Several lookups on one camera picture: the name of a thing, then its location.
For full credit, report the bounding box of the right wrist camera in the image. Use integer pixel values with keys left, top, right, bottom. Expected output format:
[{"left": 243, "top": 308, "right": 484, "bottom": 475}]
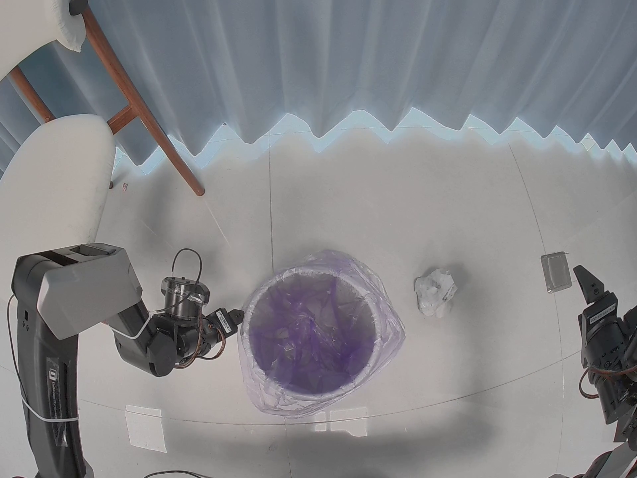
[{"left": 580, "top": 293, "right": 622, "bottom": 330}]

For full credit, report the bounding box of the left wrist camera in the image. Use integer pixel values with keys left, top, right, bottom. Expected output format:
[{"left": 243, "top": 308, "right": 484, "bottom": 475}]
[{"left": 211, "top": 308, "right": 246, "bottom": 340}]

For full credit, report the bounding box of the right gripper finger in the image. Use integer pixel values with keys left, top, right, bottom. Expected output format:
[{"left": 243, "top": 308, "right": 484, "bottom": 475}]
[{"left": 573, "top": 265, "right": 609, "bottom": 308}]

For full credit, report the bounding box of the white trash bin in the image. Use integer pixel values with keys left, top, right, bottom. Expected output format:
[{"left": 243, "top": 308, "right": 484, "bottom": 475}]
[{"left": 244, "top": 266, "right": 385, "bottom": 401}]

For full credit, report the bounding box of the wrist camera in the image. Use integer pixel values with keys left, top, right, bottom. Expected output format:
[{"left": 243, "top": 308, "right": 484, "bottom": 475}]
[
  {"left": 211, "top": 308, "right": 246, "bottom": 340},
  {"left": 580, "top": 293, "right": 622, "bottom": 330}
]

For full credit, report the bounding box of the crumpled white paper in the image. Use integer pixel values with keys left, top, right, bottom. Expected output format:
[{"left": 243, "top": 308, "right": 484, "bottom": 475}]
[{"left": 414, "top": 268, "right": 457, "bottom": 318}]

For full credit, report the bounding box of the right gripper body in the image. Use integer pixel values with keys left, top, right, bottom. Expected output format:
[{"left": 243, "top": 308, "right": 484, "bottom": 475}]
[{"left": 581, "top": 319, "right": 629, "bottom": 369}]

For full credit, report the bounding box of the purple plastic bag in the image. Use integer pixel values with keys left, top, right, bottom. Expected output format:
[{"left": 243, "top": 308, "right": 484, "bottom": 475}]
[{"left": 238, "top": 249, "right": 406, "bottom": 419}]

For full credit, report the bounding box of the white cushioned wooden chair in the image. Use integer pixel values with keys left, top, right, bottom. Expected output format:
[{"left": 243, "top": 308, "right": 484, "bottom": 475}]
[{"left": 0, "top": 0, "right": 206, "bottom": 255}]

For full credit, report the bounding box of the pale blue curtain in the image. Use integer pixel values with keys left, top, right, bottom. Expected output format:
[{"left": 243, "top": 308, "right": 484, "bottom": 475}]
[{"left": 0, "top": 0, "right": 637, "bottom": 175}]

